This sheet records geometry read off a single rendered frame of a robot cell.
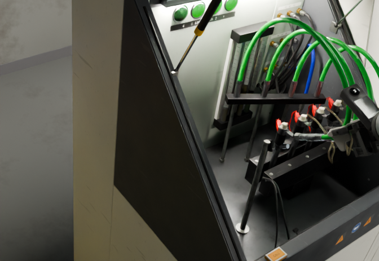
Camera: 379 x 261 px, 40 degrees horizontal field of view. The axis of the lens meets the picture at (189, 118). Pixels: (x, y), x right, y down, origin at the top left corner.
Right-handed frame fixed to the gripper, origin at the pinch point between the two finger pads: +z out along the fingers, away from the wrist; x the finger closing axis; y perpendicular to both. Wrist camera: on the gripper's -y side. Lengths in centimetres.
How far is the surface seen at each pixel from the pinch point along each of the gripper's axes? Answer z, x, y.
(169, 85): 1.1, -37.2, -24.4
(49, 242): 137, -82, 10
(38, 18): 223, -46, -121
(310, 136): 7.6, -4.2, -0.1
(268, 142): 4.9, -17.3, -3.0
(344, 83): -8.5, 1.1, -10.1
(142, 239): 44, -51, 13
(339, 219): 14.3, -1.8, 24.7
